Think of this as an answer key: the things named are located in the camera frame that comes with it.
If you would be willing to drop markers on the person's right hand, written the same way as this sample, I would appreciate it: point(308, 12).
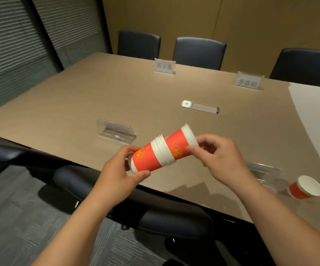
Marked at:
point(226, 160)

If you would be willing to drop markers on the person's left hand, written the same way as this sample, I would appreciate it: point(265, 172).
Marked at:
point(113, 180)

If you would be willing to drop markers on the person's right thumb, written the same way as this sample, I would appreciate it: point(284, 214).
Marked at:
point(194, 150)

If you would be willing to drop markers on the person's left thumb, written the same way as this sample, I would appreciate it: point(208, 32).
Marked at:
point(141, 176)

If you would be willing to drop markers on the red white-rimmed paper cup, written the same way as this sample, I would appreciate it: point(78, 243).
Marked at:
point(305, 188)
point(180, 141)

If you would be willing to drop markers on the stack of red paper cups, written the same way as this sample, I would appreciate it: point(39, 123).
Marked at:
point(149, 157)

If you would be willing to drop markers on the person's right forearm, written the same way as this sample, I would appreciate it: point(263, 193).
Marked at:
point(284, 229)

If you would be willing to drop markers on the person's left forearm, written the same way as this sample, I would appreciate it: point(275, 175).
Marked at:
point(74, 232)

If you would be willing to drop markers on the dark blue office chair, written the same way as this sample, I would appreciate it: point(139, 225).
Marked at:
point(154, 207)
point(198, 52)
point(138, 44)
point(305, 67)
point(7, 152)

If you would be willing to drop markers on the white table power socket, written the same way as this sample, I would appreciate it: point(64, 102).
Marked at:
point(186, 103)

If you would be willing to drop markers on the clear acrylic name card holder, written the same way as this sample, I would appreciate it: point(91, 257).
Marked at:
point(115, 131)
point(265, 171)

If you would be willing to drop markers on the acrylic holder with white card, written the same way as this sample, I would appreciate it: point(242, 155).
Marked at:
point(164, 65)
point(248, 80)

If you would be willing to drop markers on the grey window blind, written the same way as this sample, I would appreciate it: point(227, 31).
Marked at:
point(71, 27)
point(10, 52)

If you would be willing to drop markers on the black window frame post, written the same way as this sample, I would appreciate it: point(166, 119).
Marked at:
point(42, 33)

